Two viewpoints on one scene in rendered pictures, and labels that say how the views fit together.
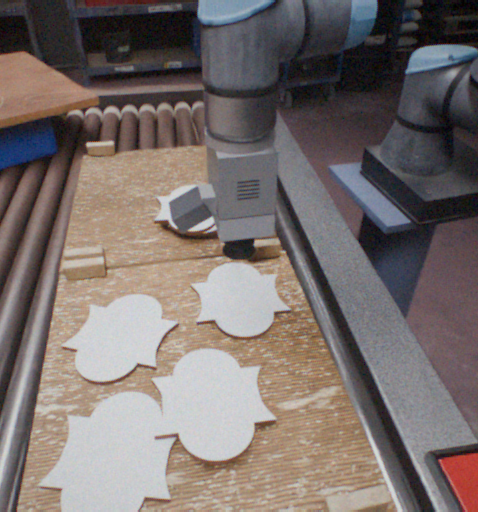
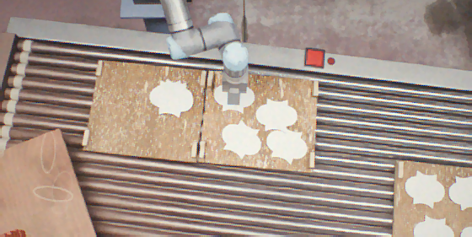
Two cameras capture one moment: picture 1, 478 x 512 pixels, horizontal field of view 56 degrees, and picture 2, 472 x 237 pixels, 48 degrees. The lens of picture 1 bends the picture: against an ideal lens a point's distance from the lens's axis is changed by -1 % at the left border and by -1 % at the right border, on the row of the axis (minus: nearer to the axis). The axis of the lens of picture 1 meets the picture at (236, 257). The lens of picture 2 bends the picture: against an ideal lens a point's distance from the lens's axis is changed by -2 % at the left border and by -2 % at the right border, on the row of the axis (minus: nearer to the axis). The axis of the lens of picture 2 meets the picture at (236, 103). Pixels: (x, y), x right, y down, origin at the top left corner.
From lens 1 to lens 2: 1.60 m
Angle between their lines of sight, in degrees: 50
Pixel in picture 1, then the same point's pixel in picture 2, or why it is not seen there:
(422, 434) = (297, 62)
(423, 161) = not seen: outside the picture
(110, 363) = (254, 143)
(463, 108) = not seen: outside the picture
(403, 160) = not seen: outside the picture
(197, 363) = (261, 116)
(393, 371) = (274, 59)
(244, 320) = (246, 97)
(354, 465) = (303, 85)
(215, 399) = (277, 114)
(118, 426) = (278, 142)
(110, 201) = (145, 137)
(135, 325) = (238, 134)
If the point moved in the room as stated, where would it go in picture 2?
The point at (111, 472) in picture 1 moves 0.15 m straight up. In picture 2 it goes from (292, 146) to (297, 135)
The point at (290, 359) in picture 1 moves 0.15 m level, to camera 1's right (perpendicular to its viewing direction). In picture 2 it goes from (265, 88) to (276, 52)
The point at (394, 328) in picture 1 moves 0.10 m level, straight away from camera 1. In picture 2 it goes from (257, 49) to (238, 33)
